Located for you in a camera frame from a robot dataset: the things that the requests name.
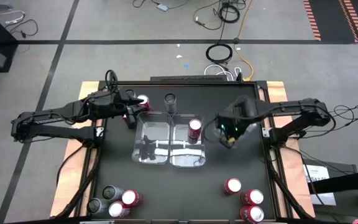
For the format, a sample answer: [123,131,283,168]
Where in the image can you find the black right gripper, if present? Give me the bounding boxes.
[216,115,245,149]

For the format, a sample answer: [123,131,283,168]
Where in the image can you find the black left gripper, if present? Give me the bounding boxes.
[103,90,144,130]

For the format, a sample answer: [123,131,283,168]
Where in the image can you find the orange Fanta can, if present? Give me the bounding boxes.
[240,189,265,206]
[222,177,242,197]
[239,204,265,224]

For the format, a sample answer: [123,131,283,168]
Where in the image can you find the white paper sheet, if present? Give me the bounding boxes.
[303,164,337,207]

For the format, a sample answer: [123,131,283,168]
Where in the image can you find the wooden base board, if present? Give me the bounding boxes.
[50,80,316,218]

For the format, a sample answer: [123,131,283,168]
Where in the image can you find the black bar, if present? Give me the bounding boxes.
[308,169,358,195]

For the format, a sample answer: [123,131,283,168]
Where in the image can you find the dark grey cabinet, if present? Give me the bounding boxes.
[303,158,358,224]

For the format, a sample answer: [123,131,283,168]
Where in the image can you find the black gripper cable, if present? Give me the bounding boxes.
[203,118,220,142]
[105,69,119,94]

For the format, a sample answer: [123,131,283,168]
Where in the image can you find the black table frame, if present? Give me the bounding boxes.
[98,80,280,223]

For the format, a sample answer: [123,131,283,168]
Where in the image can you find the white floor cable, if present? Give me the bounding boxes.
[203,63,244,81]
[0,10,26,26]

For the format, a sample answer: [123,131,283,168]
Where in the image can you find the black cable bundle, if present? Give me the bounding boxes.
[56,146,102,218]
[264,149,315,220]

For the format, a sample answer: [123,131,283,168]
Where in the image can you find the coiled black floor cable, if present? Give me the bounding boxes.
[205,42,233,65]
[218,3,241,24]

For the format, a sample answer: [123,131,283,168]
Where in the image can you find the loose black floor cable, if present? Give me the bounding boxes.
[193,7,224,31]
[4,19,39,39]

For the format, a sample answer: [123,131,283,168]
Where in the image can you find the yellow cable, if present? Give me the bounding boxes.
[233,0,255,80]

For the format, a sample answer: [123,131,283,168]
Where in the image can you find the thin black cables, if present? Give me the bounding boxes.
[328,104,358,133]

